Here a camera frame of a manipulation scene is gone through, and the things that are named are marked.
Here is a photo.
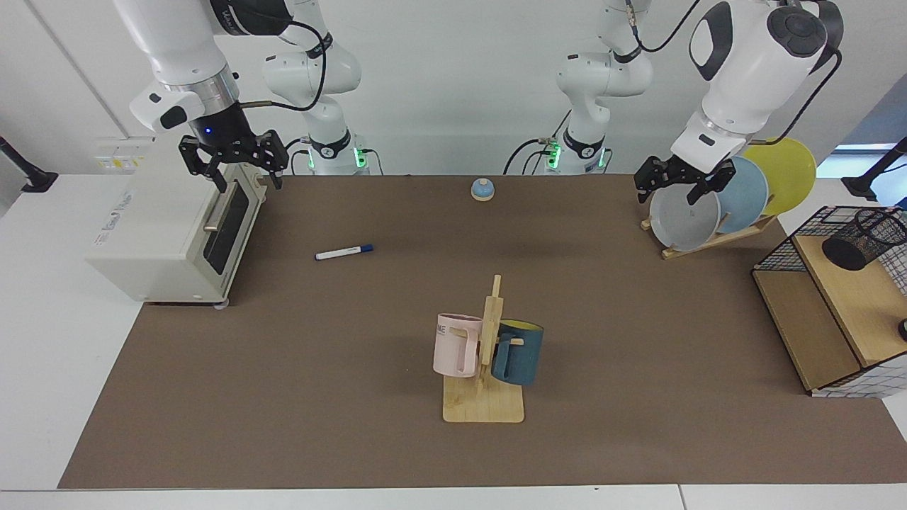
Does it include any white marker with blue cap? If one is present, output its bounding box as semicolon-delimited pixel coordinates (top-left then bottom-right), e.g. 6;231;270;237
315;244;374;261

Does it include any black mesh pen holder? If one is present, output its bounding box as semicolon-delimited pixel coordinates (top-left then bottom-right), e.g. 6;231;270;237
822;208;907;271

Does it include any grey plate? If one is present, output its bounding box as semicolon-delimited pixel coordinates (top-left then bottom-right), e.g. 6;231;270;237
649;181;721;252

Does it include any light blue plate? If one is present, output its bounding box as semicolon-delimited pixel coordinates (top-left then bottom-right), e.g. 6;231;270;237
702;156;770;235

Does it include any wooden plate rack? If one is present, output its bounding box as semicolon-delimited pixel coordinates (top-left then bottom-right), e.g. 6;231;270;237
641;212;779;260

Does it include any pale toaster oven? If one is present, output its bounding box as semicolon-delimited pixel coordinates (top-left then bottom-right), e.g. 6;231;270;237
86;135;269;307

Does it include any yellow plate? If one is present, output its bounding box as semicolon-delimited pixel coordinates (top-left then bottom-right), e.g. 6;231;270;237
742;137;817;217

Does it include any white socket box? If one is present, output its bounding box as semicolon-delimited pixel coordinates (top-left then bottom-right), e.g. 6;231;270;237
94;137;155;174

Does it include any dark blue cup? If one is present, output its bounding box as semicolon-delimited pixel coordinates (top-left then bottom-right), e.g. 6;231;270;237
491;320;545;387

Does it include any brown table cloth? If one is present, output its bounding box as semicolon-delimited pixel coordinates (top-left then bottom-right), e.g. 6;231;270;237
58;174;907;489

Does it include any pink cup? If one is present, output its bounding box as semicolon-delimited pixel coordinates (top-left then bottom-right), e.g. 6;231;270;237
433;313;483;378

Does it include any wooden cup stand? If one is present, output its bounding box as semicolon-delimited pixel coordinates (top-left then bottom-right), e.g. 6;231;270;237
443;275;526;424

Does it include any black cable at arm base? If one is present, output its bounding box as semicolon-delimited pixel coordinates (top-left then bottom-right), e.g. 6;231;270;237
283;136;314;176
503;110;572;176

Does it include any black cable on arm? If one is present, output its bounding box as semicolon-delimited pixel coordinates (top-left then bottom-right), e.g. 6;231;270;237
237;20;334;113
624;0;844;146

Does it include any wire basket with wooden floor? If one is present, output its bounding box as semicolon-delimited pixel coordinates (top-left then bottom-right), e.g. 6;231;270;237
751;205;907;399

